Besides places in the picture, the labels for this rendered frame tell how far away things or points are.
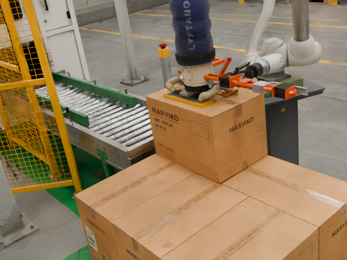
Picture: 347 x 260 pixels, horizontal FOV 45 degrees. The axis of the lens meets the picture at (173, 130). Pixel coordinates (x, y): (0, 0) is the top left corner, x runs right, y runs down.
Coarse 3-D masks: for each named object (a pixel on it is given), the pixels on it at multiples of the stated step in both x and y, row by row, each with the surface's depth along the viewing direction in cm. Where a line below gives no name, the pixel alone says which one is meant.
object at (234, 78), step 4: (228, 72) 225; (220, 76) 222; (224, 76) 223; (232, 76) 218; (236, 76) 219; (240, 76) 221; (220, 80) 221; (224, 80) 219; (228, 80) 217; (236, 80) 220; (220, 84) 222; (224, 84) 220; (228, 84) 218
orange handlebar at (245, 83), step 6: (216, 60) 261; (222, 60) 256; (180, 72) 248; (210, 78) 229; (216, 78) 226; (240, 78) 219; (246, 78) 216; (234, 84) 216; (240, 84) 213; (246, 84) 210; (252, 84) 208; (270, 84) 204; (264, 90) 202; (270, 90) 199; (294, 90) 193
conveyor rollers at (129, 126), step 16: (48, 96) 420; (64, 96) 412; (80, 96) 403; (96, 96) 396; (96, 112) 357; (112, 112) 355; (128, 112) 346; (144, 112) 343; (96, 128) 327; (112, 128) 325; (128, 128) 316; (144, 128) 312; (128, 144) 294
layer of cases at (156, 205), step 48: (96, 192) 240; (144, 192) 232; (192, 192) 226; (240, 192) 219; (288, 192) 213; (336, 192) 208; (96, 240) 240; (144, 240) 195; (192, 240) 190; (240, 240) 186; (288, 240) 181; (336, 240) 202
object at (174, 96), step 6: (180, 90) 243; (168, 96) 246; (174, 96) 244; (180, 96) 241; (186, 96) 239; (192, 96) 238; (198, 96) 236; (186, 102) 234; (192, 102) 231; (198, 102) 229; (204, 102) 228; (210, 102) 228
